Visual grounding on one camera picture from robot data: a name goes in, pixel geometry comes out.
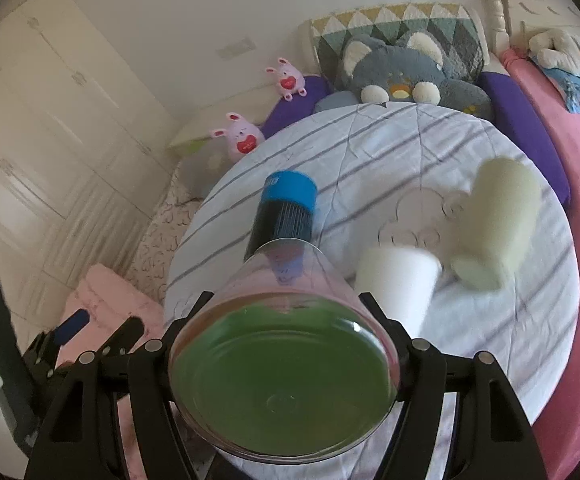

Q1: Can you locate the clear jar green pink paper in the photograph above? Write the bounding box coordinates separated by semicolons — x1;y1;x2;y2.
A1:
168;238;399;464

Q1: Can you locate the white paper cup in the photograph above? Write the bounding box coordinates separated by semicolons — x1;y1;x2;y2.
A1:
355;246;442;338

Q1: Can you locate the pale green ceramic cup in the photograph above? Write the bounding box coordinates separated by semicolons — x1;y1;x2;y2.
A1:
450;157;542;292

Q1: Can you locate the light pink folded quilt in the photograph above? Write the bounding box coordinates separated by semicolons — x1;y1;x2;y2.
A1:
58;263;164;364

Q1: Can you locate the heart pattern sheet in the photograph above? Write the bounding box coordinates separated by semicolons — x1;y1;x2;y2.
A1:
125;170;202;304

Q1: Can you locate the cream wardrobe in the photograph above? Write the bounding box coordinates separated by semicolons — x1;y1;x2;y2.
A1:
0;0;178;344

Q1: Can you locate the black can blue cap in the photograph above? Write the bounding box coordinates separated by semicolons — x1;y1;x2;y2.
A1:
243;170;318;261

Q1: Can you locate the pink bunny plush front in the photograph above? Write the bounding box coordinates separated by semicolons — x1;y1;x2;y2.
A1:
211;112;265;162

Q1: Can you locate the pink bunny plush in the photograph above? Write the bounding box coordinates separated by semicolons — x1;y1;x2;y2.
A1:
211;112;265;162
265;58;307;102

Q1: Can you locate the striped white quilt cover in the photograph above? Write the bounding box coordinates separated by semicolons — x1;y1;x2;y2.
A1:
164;103;580;420

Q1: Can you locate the pink bunny plush rear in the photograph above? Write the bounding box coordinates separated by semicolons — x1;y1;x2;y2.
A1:
265;58;307;102

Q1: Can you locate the purple cushion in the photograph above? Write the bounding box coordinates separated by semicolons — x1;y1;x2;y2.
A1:
257;72;571;207

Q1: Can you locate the grey cat plush pillow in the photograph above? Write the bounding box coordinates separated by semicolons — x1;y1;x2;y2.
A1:
315;32;494;120

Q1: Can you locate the white plush toy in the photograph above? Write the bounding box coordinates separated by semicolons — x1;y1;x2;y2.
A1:
528;28;580;75

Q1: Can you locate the diamond pattern quilted cushion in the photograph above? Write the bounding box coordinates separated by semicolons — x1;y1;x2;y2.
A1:
299;2;490;82

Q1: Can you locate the cream wooden headboard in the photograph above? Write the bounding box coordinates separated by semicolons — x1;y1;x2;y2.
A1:
483;0;580;54

